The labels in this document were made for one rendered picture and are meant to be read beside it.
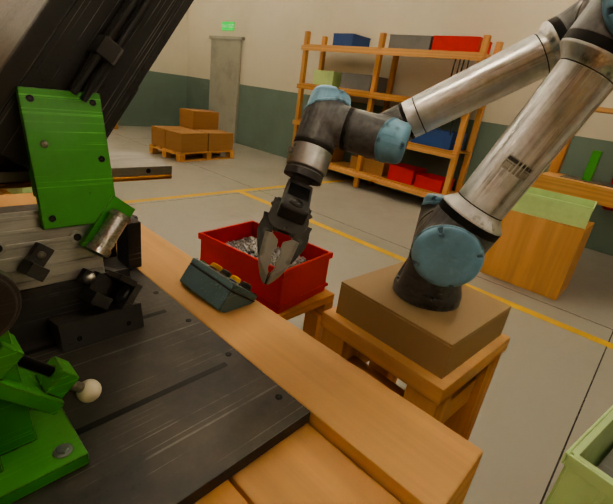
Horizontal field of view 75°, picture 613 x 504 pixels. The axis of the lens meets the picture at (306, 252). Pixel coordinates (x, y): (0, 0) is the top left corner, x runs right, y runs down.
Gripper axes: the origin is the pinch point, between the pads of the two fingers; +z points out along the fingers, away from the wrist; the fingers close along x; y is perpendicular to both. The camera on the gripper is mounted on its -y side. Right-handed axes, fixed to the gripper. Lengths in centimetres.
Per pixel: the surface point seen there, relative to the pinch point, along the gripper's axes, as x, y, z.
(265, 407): -5.2, -13.0, 16.7
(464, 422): -59, 23, 20
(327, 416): -13.8, -14.2, 15.0
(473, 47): -163, 386, -317
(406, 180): -170, 486, -166
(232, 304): 4.2, 10.3, 8.0
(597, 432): -46, -23, 4
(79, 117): 36.8, -1.7, -14.4
